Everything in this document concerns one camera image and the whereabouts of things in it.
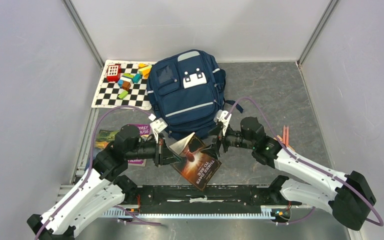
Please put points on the orange spiral notepad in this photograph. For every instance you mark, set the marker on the orange spiral notepad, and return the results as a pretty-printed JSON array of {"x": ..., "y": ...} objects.
[{"x": 278, "y": 137}]

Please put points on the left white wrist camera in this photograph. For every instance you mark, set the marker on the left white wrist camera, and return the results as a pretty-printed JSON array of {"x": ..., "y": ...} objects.
[{"x": 157, "y": 125}]

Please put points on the black white checkered mat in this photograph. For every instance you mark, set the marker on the black white checkered mat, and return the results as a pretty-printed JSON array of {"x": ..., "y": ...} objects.
[{"x": 110, "y": 94}]

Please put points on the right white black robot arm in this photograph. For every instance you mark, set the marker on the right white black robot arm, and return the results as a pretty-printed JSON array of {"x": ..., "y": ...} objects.
[{"x": 347, "y": 197}]

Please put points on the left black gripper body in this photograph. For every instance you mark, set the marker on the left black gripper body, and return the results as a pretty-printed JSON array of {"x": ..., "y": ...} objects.
[{"x": 147, "y": 149}]

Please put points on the Three Days To See book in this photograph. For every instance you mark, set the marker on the Three Days To See book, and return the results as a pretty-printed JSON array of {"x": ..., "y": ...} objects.
[{"x": 193, "y": 164}]

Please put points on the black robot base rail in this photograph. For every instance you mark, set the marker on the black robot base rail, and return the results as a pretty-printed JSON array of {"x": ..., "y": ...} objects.
[{"x": 214, "y": 199}]

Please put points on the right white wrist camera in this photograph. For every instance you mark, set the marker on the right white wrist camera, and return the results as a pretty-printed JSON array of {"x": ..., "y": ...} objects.
[{"x": 222, "y": 120}]

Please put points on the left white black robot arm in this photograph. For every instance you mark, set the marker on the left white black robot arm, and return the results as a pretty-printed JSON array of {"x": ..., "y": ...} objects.
[{"x": 103, "y": 185}]

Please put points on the red grid toy block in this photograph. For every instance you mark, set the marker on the red grid toy block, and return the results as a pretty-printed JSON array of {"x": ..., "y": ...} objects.
[{"x": 113, "y": 73}]

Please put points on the green toy block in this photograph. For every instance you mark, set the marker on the green toy block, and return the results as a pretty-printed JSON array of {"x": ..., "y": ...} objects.
[{"x": 122, "y": 94}]

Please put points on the yellow orange toy blocks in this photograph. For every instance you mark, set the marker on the yellow orange toy blocks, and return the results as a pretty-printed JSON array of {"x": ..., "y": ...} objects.
[{"x": 144, "y": 70}]

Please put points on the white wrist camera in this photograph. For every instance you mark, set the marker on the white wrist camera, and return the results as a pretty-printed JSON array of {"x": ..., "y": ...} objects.
[
  {"x": 157, "y": 125},
  {"x": 222, "y": 120}
]

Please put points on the blue brown toy blocks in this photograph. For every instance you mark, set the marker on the blue brown toy blocks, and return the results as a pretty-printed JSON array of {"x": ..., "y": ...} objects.
[{"x": 127, "y": 80}]

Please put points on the purple Treehouse book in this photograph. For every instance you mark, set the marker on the purple Treehouse book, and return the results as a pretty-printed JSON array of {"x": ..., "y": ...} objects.
[{"x": 144, "y": 132}]

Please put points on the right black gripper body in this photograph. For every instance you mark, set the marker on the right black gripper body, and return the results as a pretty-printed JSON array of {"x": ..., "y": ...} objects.
[{"x": 235, "y": 139}]

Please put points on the navy blue student backpack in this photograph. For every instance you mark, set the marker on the navy blue student backpack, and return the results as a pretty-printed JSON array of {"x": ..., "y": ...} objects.
[{"x": 186, "y": 90}]

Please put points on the red pencil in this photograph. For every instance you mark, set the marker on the red pencil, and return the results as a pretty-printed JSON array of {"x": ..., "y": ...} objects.
[{"x": 286, "y": 136}]

